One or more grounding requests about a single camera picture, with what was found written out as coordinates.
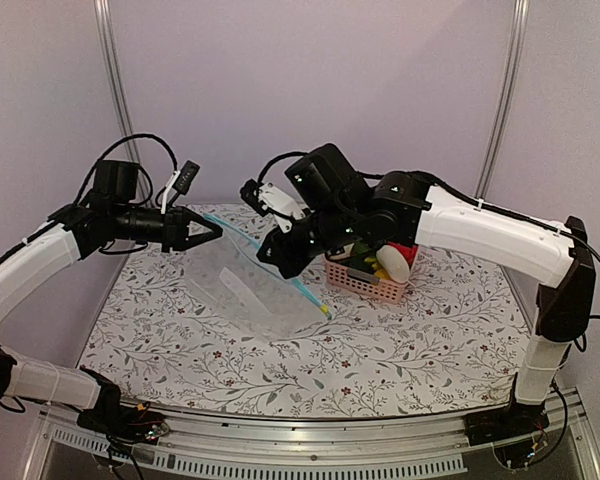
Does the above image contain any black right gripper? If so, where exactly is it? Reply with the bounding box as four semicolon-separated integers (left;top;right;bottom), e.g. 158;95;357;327
254;203;358;281

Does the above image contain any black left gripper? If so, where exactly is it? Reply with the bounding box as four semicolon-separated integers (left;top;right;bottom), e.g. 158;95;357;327
112;203;223;252

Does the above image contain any clear zip top bag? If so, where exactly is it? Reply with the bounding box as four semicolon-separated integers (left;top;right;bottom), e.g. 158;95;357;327
184;213;331;341

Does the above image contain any toy bok choy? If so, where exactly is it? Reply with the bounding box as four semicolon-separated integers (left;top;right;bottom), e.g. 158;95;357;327
326;241;372;262

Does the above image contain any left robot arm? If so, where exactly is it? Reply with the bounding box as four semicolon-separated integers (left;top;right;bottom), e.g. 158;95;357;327
0;158;222;444

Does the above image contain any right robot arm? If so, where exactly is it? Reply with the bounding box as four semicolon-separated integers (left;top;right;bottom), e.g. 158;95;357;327
241;143;596;445

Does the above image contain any toy banana bunch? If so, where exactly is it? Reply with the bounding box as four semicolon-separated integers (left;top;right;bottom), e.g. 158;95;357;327
363;256;391;280

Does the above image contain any white toy radish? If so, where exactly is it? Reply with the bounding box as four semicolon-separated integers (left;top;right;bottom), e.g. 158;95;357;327
376;245;411;284

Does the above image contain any pink perforated plastic basket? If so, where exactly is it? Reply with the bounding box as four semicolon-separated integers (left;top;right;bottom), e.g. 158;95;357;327
325;248;418;304

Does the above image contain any red toy fruit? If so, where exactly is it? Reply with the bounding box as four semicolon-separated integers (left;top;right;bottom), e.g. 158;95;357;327
388;242;419;265

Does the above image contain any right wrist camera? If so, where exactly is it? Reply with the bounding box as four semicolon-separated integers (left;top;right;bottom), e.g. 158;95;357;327
240;180;306;233

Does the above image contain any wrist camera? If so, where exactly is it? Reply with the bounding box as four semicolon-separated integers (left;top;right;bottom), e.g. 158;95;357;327
159;160;200;214
240;180;306;233

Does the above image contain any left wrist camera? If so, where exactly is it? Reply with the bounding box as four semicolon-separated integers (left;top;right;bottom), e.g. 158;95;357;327
159;160;200;214

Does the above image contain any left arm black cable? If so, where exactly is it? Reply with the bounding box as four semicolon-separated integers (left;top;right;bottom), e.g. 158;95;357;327
77;133;179;211

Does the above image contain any front aluminium rail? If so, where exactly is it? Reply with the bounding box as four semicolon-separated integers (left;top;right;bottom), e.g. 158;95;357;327
23;389;600;479

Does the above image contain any aluminium left frame post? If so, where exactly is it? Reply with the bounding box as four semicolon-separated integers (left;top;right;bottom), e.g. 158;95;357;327
93;0;147;191

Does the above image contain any aluminium frame post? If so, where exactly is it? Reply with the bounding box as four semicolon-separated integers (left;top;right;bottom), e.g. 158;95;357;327
93;0;147;191
475;0;530;198

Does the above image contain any aluminium right frame post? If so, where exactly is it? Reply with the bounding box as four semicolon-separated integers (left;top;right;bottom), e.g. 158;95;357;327
475;0;530;198

